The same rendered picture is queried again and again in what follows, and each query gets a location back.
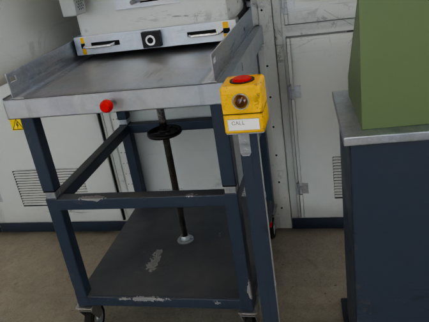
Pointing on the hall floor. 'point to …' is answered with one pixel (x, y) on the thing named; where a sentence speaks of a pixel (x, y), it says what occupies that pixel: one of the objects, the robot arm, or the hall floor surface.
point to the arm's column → (386, 230)
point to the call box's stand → (259, 225)
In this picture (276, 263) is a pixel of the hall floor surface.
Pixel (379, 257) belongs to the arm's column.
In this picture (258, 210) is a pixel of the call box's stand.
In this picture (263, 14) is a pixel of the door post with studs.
